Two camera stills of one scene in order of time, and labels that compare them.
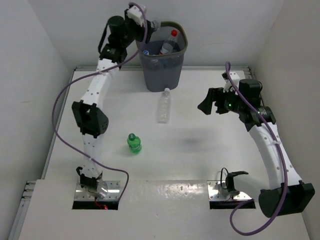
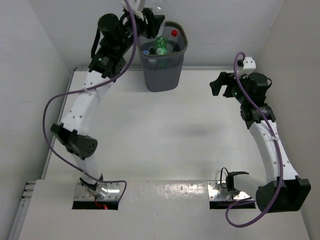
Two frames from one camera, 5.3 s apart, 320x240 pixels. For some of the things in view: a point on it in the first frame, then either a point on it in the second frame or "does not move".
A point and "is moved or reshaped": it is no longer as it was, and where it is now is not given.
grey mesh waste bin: (162, 57) does not move
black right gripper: (206, 104) to (224, 78)
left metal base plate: (113, 194) does not move
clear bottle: (164, 105) to (160, 9)
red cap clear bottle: (167, 46) does not move
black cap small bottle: (155, 25) is moved or reshaped
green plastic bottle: (134, 142) to (161, 46)
